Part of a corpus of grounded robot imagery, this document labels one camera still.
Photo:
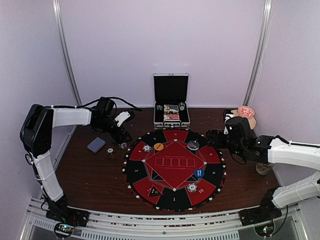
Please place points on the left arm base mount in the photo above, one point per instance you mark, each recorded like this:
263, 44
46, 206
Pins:
72, 216

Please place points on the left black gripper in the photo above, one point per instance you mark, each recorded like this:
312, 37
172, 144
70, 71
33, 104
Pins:
115, 136

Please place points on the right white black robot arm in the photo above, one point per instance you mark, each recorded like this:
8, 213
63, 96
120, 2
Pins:
237, 137

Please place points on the round red black poker mat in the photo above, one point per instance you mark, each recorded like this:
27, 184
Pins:
160, 178

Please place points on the white chip stack near ten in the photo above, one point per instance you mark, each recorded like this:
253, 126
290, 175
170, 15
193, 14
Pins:
192, 187

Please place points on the chips in case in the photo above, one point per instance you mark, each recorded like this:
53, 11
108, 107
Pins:
181, 106

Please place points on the aluminium poker case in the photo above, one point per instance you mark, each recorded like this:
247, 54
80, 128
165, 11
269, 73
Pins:
170, 89

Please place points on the red black chip stack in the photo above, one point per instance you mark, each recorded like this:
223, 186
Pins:
110, 153

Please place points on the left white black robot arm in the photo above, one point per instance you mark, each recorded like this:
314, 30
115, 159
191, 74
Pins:
36, 137

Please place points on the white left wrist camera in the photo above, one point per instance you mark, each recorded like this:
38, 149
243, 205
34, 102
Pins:
121, 118

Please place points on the round wooden board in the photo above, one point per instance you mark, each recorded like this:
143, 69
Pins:
252, 121

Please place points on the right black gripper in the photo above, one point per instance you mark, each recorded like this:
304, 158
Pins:
218, 144

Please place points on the blue small blind button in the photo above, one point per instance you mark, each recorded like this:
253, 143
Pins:
199, 173

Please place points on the blue card deck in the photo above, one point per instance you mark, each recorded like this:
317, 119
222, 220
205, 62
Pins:
96, 145

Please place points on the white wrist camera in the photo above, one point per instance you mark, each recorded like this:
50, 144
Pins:
228, 114
121, 118

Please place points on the aluminium front rail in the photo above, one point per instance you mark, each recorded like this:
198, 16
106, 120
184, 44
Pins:
223, 225

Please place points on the card decks in case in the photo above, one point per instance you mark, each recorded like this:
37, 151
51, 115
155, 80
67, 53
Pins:
170, 112

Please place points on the chip on seat five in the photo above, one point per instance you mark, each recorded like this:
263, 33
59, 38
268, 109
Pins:
146, 148

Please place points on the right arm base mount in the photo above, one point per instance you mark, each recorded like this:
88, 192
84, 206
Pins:
266, 211

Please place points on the yellow big blind button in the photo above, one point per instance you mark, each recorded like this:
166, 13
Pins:
158, 146

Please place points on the red white patterned bowl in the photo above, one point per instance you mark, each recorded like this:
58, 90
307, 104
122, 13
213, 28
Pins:
246, 111

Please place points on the clear dealer button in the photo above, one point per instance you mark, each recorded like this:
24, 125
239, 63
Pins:
193, 145

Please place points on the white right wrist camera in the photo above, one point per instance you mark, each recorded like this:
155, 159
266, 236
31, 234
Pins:
228, 114

